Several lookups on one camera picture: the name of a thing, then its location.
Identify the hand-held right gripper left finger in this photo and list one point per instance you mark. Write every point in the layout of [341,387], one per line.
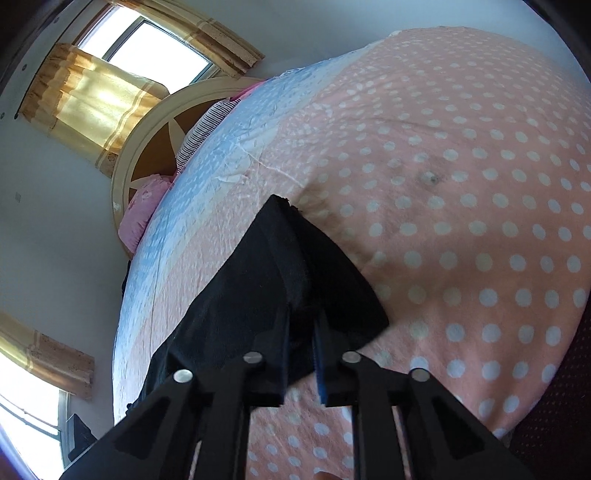
[272,369]

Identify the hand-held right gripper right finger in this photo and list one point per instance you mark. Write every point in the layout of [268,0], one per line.
[318,364]

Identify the black pants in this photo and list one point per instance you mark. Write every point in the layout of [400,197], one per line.
[258,277]

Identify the window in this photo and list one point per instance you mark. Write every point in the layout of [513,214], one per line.
[23,401]
[157,41]

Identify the pink pillow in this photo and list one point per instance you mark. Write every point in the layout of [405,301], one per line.
[141,212]

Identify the polka-dot bed sheet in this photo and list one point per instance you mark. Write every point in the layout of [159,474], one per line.
[461,207]

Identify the dark red patterned cloth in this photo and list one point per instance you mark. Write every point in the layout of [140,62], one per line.
[558,415]

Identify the cream wooden headboard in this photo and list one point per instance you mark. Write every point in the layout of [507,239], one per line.
[152,152]

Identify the striped pillow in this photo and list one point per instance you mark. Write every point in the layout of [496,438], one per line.
[203,129]

